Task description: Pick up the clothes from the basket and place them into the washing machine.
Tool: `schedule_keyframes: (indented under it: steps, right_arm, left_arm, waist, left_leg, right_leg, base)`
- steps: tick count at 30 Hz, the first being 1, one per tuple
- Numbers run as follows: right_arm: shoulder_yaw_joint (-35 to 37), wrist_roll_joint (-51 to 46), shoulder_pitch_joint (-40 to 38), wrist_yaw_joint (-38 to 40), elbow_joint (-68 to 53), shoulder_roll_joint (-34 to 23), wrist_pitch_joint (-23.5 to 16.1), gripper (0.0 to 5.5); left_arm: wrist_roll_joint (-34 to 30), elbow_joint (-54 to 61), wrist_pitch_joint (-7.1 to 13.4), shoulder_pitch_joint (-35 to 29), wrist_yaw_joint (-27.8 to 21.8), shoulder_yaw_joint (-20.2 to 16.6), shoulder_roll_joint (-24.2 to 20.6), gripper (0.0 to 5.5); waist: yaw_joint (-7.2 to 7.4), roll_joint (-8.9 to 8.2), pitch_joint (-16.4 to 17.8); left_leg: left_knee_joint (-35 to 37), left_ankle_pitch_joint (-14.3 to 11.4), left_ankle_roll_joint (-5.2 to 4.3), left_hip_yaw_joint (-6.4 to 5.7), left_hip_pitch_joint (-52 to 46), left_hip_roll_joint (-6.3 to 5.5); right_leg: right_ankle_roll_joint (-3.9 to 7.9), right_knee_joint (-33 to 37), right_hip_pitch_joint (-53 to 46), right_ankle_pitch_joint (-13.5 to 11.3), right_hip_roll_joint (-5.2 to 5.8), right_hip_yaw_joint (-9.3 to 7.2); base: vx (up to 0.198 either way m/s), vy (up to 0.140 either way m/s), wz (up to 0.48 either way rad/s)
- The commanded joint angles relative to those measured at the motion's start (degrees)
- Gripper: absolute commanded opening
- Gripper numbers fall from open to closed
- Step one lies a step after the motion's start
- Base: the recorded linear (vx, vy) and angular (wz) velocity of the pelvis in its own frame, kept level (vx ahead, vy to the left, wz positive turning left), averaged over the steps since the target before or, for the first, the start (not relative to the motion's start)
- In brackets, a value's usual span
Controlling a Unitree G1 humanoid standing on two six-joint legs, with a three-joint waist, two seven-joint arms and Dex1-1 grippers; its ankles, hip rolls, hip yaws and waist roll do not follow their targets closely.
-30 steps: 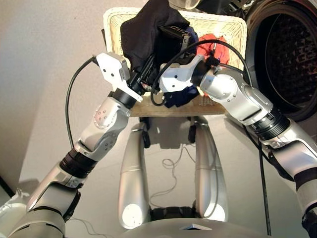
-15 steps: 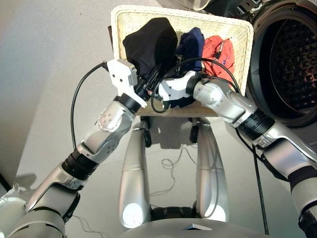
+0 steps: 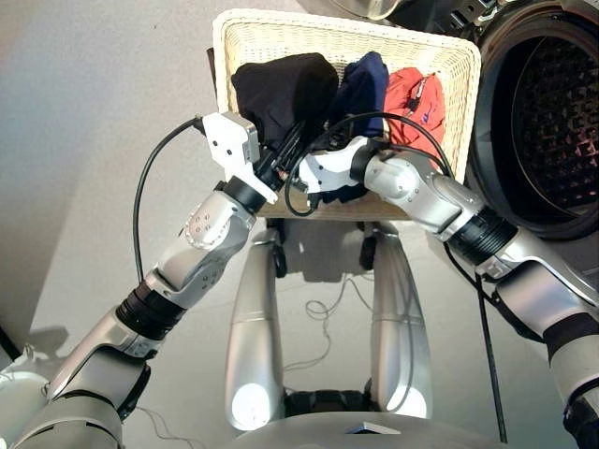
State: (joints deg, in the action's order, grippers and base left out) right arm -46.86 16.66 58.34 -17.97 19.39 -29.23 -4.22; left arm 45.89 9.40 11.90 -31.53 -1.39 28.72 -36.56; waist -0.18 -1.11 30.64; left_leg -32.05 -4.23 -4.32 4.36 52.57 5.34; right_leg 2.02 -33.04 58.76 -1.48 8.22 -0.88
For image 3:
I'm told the black garment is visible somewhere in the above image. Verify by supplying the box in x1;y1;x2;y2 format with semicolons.
230;52;341;152

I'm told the navy blue garment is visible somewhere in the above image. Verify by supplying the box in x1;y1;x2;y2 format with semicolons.
322;51;390;205

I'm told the orange red garment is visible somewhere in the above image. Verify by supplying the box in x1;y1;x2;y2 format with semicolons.
383;66;446;169

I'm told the pale woven laundry basket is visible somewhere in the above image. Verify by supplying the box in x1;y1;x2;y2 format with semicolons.
211;7;482;221

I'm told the round washing machine door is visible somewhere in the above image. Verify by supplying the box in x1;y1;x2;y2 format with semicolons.
299;0;408;22

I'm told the silver robot leg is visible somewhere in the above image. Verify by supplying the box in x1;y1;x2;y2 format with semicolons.
369;222;434;420
224;228;286;431

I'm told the black robot waist block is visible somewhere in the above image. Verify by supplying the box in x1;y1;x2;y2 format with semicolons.
283;387;375;417

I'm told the silver robot torso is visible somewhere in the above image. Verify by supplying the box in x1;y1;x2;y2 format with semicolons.
226;411;506;449

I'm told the white rounded floor object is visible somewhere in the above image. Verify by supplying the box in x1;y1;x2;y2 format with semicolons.
0;364;49;441

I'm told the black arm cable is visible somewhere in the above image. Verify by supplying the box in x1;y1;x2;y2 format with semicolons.
284;111;509;444
133;116;208;284

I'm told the thin grey floor cable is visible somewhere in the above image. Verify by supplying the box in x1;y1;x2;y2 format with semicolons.
283;273;375;371
135;405;208;444

